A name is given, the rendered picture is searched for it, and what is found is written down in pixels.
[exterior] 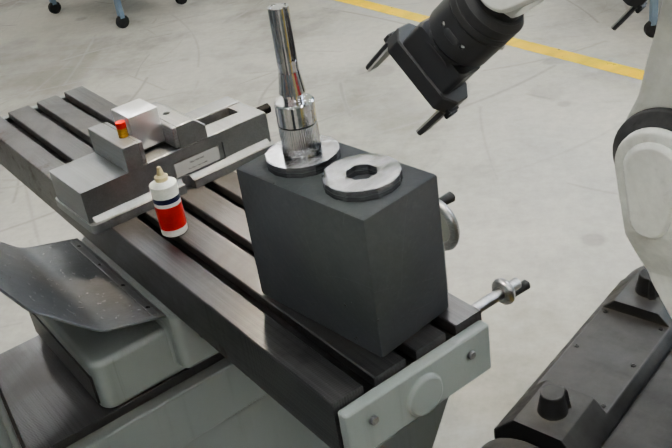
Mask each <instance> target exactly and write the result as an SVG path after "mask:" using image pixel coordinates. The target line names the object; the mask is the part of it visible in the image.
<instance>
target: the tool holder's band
mask: <svg viewBox="0 0 672 448"><path fill-rule="evenodd" d="M314 106H315V101H314V97H313V96H312V95H311V94H309V93H305V92H304V93H303V99H302V100H301V101H300V102H297V103H286V102H284V99H283V97H282V96H281V97H279V98H278V99H277V100H276V101H275V102H274V108H275V112H276V113H277V114H279V115H282V116H296V115H301V114H304V113H307V112H309V111H310V110H312V109H313V108H314Z"/></svg>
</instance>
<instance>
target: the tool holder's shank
mask: <svg viewBox="0 0 672 448"><path fill-rule="evenodd" d="M267 10H268V16H269V22H270V28H271V33H272V39H273V45H274V50H275V56H276V62H277V67H278V80H279V95H280V96H282V97H283V99H284V102H286V103H297V102H300V101H301V100H302V99H303V93H304V92H305V91H306V88H305V85H304V82H303V79H302V76H301V73H300V70H299V64H298V58H297V52H296V46H295V40H294V34H293V28H292V22H291V15H290V9H289V4H287V3H276V4H273V5H270V6H268V7H267Z"/></svg>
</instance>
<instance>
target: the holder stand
mask: <svg viewBox="0 0 672 448"><path fill-rule="evenodd" d="M320 139H321V146H322V149H321V151H320V152H319V153H318V154H317V155H315V156H313V157H310V158H307V159H301V160H294V159H289V158H286V157H285V156H284V155H283V152H282V146H281V141H279V142H277V143H276V144H274V145H273V146H271V147H270V148H269V149H268V151H267V152H266V153H265V154H263V155H261V156H259V157H257V158H255V159H254V160H252V161H250V162H248V163H246V164H244V165H242V166H240V167H238V168H237V169H236V172H237V176H238V181H239V186H240V191H241V195H242V200H243V205H244V209H245V214H246V219H247V224H248V228H249V233H250V238H251V243H252V247H253V252H254V257H255V261H256V266H257V271H258V276H259V280H260V285H261V290H262V292H263V294H265V295H267V296H269V297H271V298H272V299H274V300H276V301H278V302H280V303H282V304H283V305H285V306H287V307H289V308H291V309H293V310H295V311H296V312H298V313H300V314H302V315H304V316H306V317H307V318H309V319H311V320H313V321H315V322H317V323H319V324H320V325H322V326H324V327H326V328H328V329H330V330H331V331H333V332H335V333H337V334H339V335H341V336H343V337H344V338H346V339H348V340H350V341H352V342H354V343H355V344H357V345H359V346H361V347H363V348H365V349H367V350H368V351H370V352H372V353H374V354H376V355H378V356H380V357H385V356H386V355H387V354H389V353H390V352H391V351H393V350H394V349H395V348H397V347H398V346H399V345H401V344H402V343H403V342H404V341H406V340H407V339H408V338H410V337H411V336H412V335H414V334H415V333H416V332H418V331H419V330H420V329H421V328H423V327H424V326H425V325H427V324H428V323H429V322H431V321H432V320H433V319H435V318H436V317H437V316H438V315H440V314H441V313H442V312H444V311H445V310H446V309H447V308H448V306H449V305H448V294H447V283H446V272H445V261H444V250H443V239H442V228H441V217H440V205H439V194H438V183H437V176H436V175H435V174H433V173H430V172H427V171H424V170H421V169H418V168H415V167H412V166H409V165H406V164H403V163H400V162H398V161H397V160H395V159H394V158H392V157H390V156H387V155H381V154H376V153H375V154H373V153H370V152H367V151H364V150H361V149H358V148H355V147H352V146H349V145H346V144H343V143H340V142H337V140H335V139H333V138H332V137H330V136H326V135H320Z"/></svg>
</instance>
